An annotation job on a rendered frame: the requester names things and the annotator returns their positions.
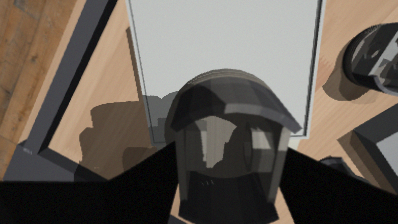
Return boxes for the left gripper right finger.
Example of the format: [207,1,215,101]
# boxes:
[279,147,398,224]

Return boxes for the white digital scale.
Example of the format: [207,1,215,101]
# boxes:
[125,0,326,151]

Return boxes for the grey metal tray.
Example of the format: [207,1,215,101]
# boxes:
[353,103,398,195]

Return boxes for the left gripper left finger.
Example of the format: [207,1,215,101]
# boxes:
[0,141,178,224]

